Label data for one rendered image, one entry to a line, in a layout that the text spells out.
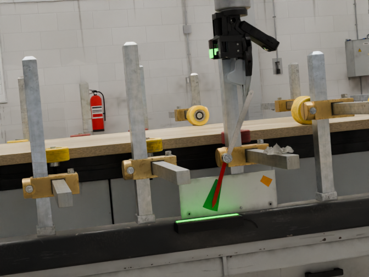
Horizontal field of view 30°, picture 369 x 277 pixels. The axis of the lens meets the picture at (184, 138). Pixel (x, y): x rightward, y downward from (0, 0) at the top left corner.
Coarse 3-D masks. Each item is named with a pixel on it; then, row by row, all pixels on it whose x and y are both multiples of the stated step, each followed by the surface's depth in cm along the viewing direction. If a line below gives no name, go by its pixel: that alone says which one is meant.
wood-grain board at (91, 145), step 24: (264, 120) 265; (288, 120) 245; (336, 120) 213; (360, 120) 204; (0, 144) 256; (24, 144) 237; (48, 144) 221; (72, 144) 207; (96, 144) 195; (120, 144) 188; (168, 144) 191; (192, 144) 193
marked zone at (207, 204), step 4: (216, 180) 177; (216, 184) 177; (212, 188) 177; (220, 188) 178; (212, 192) 177; (220, 192) 178; (208, 196) 177; (212, 196) 177; (208, 200) 177; (212, 200) 177; (204, 204) 177; (208, 204) 177; (216, 204) 178; (208, 208) 177; (212, 208) 177; (216, 208) 178
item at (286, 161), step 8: (248, 152) 177; (256, 152) 170; (248, 160) 178; (256, 160) 171; (264, 160) 165; (272, 160) 160; (280, 160) 155; (288, 160) 151; (296, 160) 152; (288, 168) 151; (296, 168) 152
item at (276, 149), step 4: (276, 144) 160; (268, 148) 163; (272, 148) 158; (276, 148) 157; (280, 148) 159; (284, 148) 160; (288, 148) 158; (264, 152) 160; (268, 152) 159; (272, 152) 157; (276, 152) 157; (280, 152) 157; (284, 152) 158; (292, 152) 157
